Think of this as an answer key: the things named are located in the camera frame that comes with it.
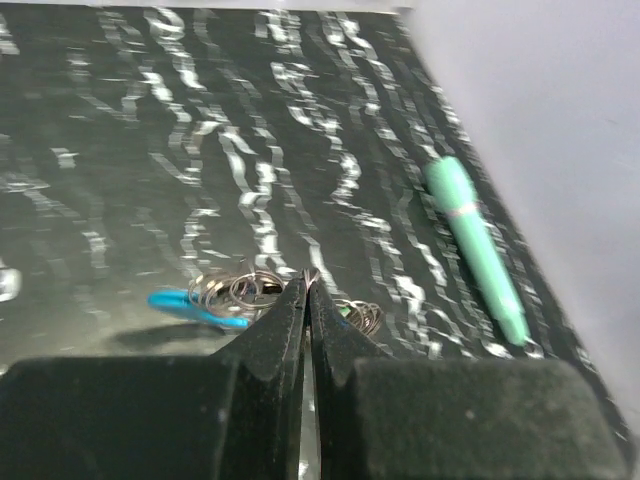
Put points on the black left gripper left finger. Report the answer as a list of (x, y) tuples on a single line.
[(233, 414)]

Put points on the mint green marker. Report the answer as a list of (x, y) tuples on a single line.
[(456, 197)]

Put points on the blue key tag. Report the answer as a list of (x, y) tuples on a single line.
[(178, 303)]

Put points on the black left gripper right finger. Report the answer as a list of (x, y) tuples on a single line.
[(387, 418)]

